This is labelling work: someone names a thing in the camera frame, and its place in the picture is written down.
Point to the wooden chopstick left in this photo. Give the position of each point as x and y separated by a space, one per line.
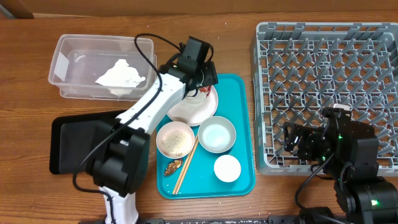
183 172

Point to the grey dish rack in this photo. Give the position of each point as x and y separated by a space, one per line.
298 68

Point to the white napkin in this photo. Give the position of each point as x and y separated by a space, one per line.
121 78

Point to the large white plate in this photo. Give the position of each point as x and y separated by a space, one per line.
193 110

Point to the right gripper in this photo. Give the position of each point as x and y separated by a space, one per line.
308 137

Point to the grey-green ceramic bowl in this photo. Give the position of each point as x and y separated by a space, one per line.
217 134

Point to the pink bowl with crumbs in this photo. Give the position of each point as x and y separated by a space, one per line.
175 140

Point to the small white cup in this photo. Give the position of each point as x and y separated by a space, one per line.
227 168

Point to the clear plastic bin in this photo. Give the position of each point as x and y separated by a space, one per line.
80 59

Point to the brown food scrap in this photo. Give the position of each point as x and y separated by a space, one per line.
173 167

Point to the teal plastic tray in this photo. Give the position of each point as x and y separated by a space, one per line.
200 180

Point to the wooden chopstick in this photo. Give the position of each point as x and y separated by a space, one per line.
188 166
183 172

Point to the wooden chopstick right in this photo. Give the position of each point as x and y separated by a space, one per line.
188 166

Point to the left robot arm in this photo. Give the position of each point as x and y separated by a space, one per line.
119 155

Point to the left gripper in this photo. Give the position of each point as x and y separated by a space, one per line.
210 73

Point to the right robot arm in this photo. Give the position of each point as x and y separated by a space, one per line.
346 150

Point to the red snack wrapper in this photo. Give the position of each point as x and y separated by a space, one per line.
206 90

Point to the black tray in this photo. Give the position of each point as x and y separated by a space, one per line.
71 139

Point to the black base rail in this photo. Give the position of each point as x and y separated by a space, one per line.
277 219

